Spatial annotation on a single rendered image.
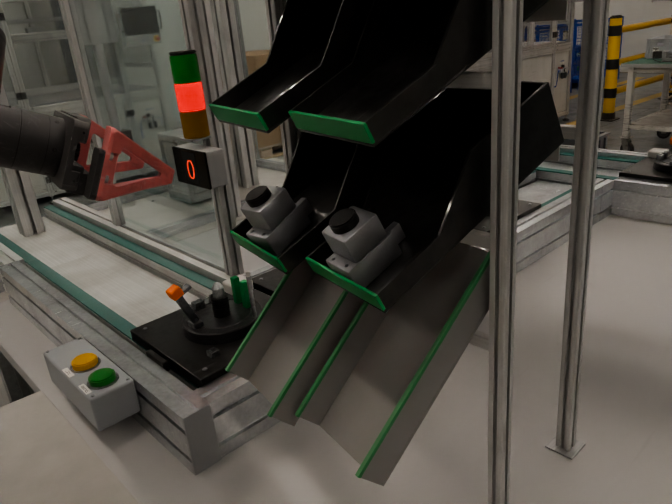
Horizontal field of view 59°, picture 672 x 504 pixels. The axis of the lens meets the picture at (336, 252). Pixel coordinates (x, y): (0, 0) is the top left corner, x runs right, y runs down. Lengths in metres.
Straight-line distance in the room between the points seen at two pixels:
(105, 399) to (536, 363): 0.71
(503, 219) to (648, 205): 1.22
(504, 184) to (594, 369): 0.58
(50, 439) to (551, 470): 0.77
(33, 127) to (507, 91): 0.43
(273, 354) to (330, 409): 0.13
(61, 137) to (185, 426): 0.44
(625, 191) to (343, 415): 1.26
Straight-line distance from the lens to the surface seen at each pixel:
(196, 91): 1.15
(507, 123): 0.57
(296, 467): 0.90
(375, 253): 0.60
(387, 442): 0.64
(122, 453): 1.01
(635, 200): 1.81
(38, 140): 0.61
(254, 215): 0.69
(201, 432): 0.90
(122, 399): 0.99
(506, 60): 0.57
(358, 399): 0.73
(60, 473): 1.02
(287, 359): 0.81
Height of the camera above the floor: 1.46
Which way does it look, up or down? 22 degrees down
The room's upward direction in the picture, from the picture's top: 5 degrees counter-clockwise
